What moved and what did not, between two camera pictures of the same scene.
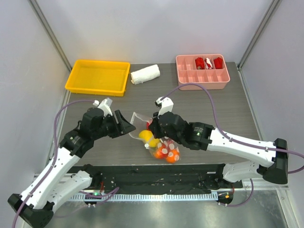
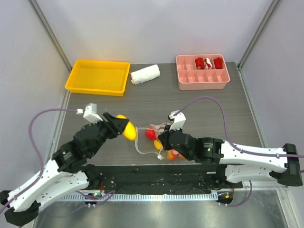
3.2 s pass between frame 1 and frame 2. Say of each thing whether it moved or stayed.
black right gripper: moved
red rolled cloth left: stayed
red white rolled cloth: stayed
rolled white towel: stayed
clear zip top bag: moved
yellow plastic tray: stayed
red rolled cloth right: stayed
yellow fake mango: moved
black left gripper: stayed
